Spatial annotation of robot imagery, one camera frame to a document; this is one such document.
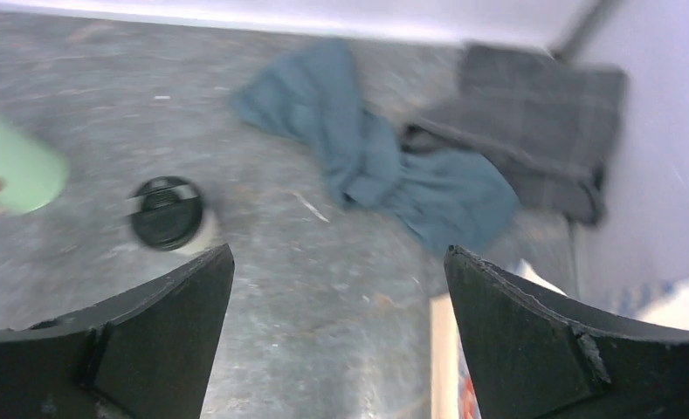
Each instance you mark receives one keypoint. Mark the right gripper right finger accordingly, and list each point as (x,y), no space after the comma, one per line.
(534,353)

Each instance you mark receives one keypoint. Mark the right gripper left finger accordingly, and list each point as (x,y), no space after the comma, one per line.
(144,353)

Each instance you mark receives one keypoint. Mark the paper takeout bag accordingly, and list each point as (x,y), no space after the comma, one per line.
(452,390)

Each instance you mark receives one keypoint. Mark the black plastic cup lid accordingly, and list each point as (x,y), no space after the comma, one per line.
(165,213)

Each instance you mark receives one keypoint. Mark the white paper coffee cup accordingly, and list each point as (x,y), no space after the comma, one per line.
(205,236)

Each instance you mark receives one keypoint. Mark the blue cloth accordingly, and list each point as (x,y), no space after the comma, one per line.
(442,198)

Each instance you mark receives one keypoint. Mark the green straw holder can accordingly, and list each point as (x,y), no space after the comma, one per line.
(32,174)

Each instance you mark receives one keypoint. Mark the grey plaid cloth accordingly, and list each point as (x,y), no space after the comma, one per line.
(548,127)

